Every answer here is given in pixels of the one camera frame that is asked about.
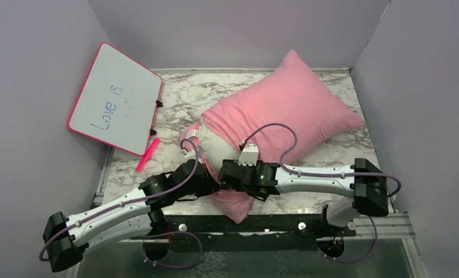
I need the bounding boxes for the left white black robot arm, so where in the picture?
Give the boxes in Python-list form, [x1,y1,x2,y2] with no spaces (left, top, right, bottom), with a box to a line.
[39,159,220,272]

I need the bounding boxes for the black mounting rail base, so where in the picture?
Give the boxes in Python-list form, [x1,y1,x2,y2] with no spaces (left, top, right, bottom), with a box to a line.
[142,214,356,261]

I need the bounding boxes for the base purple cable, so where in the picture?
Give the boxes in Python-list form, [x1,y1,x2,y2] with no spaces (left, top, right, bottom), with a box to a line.
[316,214,379,265]
[142,230,204,269]

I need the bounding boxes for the white pillow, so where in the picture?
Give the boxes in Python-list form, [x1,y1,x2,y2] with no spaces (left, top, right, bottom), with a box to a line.
[179,122,239,180]

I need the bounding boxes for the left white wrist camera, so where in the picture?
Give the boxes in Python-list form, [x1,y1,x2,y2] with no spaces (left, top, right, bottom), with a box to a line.
[181,148,199,163]

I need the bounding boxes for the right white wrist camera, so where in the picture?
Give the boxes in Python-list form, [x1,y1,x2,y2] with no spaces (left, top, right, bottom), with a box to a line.
[238,142,259,167]

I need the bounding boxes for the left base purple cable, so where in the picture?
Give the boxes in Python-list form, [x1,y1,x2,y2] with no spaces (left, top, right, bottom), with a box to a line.
[142,230,204,269]

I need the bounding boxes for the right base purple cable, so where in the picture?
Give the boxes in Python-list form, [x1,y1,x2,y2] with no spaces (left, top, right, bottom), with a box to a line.
[316,214,379,265]

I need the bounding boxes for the pink framed whiteboard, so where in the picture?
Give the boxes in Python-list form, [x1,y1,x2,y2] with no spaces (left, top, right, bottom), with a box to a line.
[67,42,163,156]

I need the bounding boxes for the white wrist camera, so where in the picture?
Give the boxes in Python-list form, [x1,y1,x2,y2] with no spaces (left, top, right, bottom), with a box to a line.
[238,142,259,167]
[181,148,199,163]

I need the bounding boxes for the pink floral pillowcase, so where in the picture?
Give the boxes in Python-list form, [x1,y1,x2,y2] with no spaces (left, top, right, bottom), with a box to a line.
[178,49,365,225]

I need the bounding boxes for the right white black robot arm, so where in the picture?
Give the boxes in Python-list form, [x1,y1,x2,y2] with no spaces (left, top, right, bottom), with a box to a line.
[218,158,389,236]

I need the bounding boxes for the pink marker pen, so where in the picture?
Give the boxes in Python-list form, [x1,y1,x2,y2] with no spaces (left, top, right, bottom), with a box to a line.
[135,138,160,172]

